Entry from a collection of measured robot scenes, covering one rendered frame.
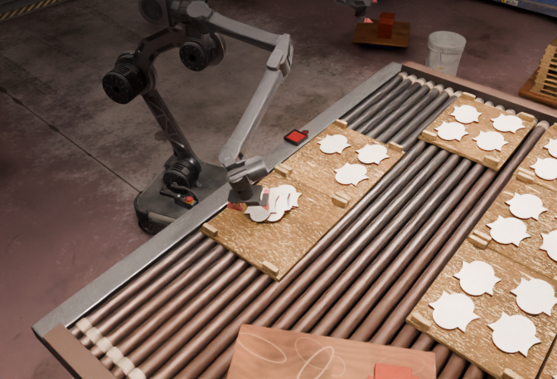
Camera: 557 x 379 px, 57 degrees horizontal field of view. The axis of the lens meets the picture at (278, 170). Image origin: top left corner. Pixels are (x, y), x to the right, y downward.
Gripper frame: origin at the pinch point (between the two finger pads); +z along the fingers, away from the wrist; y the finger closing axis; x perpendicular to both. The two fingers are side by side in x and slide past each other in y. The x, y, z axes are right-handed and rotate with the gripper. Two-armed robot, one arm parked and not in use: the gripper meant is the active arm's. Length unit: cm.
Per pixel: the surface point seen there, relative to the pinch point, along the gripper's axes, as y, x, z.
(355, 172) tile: -29.4, -28.2, 21.0
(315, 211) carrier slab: -17.6, -6.4, 13.4
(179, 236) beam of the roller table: 26.1, 10.1, 1.0
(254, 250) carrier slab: -1.0, 13.9, 4.1
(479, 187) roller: -74, -28, 34
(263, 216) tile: -1.3, -0.1, 5.7
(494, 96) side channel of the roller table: -86, -90, 51
